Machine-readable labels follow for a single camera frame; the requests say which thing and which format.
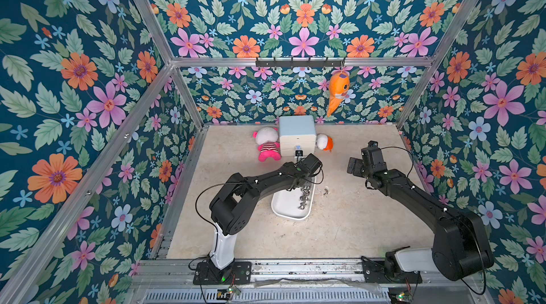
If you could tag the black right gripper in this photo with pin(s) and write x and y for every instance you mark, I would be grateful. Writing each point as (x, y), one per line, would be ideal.
(356, 167)

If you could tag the pink white plush toy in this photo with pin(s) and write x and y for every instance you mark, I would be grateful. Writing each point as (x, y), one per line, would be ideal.
(268, 145)

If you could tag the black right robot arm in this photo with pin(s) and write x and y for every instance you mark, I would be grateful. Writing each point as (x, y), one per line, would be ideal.
(461, 247)

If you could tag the black hook rail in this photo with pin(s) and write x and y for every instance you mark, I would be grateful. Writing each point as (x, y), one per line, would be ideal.
(317, 63)

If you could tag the orange white plush ball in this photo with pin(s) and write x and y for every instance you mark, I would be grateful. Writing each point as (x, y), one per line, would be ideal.
(324, 142)

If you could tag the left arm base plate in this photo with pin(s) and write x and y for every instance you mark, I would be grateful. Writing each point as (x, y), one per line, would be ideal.
(237, 273)

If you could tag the white storage tray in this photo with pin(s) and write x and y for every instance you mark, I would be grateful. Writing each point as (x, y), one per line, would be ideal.
(285, 203)

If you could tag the pile of silver wing nuts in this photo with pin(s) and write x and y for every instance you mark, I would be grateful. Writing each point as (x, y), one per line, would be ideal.
(305, 197)

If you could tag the pale blue drawer box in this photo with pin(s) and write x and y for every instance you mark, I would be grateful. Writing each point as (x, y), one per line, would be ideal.
(297, 133)

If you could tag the orange hanging fish plush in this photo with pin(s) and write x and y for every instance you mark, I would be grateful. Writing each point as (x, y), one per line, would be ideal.
(338, 88)

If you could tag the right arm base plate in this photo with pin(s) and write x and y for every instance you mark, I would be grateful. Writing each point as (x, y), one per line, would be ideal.
(386, 271)

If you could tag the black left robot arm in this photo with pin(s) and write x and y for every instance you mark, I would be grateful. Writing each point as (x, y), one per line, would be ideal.
(234, 204)

